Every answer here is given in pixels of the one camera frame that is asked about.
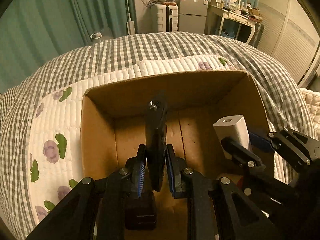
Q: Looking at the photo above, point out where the white power adapter cube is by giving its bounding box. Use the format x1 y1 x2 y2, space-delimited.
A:
213 115 252 150

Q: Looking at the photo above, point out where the clear water jug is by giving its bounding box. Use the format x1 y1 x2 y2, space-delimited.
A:
90 32 103 40

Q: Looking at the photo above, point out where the black TV remote control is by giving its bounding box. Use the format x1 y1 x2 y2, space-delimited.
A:
145 100 167 192

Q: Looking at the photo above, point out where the silver mini fridge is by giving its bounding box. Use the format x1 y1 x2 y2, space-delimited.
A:
176 0 208 34

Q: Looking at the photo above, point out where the green curtain left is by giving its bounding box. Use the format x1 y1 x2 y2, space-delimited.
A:
1 0 136 92

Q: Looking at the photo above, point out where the black rectangular box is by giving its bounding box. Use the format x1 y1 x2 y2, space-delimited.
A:
124 191 157 230

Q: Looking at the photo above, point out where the white sliding wardrobe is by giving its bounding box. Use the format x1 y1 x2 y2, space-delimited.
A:
258 0 319 83

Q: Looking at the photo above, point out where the brown cardboard box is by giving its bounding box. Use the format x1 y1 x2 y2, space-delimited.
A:
80 70 274 239

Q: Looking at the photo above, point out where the white quilted cushion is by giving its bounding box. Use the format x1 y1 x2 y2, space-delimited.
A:
299 88 320 137

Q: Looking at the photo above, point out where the white suitcase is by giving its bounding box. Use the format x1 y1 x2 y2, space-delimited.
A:
151 3 178 33

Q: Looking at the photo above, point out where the white dressing table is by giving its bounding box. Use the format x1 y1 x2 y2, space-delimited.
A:
204 4 256 44

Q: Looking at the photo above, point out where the white floral quilted blanket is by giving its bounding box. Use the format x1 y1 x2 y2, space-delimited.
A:
28 54 237 223

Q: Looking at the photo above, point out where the grey checked bed cover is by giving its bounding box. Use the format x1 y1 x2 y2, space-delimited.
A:
1 32 317 239

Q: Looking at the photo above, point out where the white bottle red cap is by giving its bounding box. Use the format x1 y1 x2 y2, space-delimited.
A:
236 176 244 190

